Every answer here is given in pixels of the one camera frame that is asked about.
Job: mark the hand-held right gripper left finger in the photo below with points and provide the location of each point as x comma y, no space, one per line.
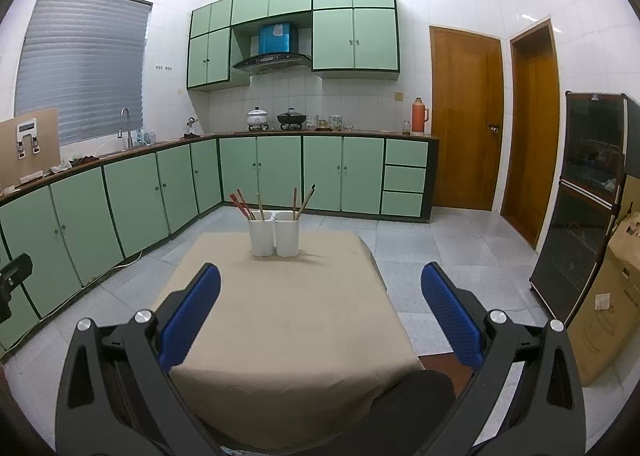
190,321

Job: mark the glass lidded jar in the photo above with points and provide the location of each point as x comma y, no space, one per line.
335,122

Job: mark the green cabinet drawer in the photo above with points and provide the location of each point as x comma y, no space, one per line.
406,152
402,204
404,178

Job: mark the white twin-cup utensil holder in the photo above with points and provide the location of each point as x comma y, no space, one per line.
275,236

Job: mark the green base cabinets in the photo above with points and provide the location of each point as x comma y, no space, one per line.
270,171

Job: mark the wooden door with frame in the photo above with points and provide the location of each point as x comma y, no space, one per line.
532,136

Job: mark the white lidded pot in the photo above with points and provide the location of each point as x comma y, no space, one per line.
258,117

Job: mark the black range hood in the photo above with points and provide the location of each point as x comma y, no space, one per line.
272,62

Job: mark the metal kettle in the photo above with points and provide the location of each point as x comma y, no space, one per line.
192,127

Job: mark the black chopstick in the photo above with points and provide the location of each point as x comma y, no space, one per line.
307,198

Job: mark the white patterned jar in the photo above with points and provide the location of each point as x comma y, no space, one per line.
312,122

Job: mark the grey window blind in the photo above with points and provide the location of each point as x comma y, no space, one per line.
80,66

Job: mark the black glass-front cabinet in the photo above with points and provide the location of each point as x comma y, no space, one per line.
575,226

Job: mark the orange thermos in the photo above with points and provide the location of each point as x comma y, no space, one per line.
419,117

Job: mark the large cardboard box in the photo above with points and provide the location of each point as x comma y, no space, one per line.
615,306

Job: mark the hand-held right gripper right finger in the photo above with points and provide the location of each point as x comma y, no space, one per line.
450,316

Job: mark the green upper wall cabinets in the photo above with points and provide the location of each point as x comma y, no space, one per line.
350,26

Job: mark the black wok with lid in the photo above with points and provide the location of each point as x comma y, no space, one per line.
291,117

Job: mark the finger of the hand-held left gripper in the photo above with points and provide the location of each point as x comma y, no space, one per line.
17,270

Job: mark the wooden chopstick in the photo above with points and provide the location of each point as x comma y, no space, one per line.
295,203
260,207

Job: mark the crumpled rag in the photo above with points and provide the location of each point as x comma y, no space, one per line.
61,166

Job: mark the beige tablecloth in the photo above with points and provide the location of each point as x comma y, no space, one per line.
285,336

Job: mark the small glass jar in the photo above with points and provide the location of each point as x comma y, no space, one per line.
407,127

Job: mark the white clip-on holder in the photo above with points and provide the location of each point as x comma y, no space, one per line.
27,133

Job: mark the red chopstick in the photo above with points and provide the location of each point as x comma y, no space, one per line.
246,203
239,204

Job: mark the cardboard board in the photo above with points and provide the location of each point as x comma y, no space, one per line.
47,156

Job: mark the chrome sink faucet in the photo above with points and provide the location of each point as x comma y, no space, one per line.
127,128

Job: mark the closed wooden door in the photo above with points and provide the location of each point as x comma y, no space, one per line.
465,121

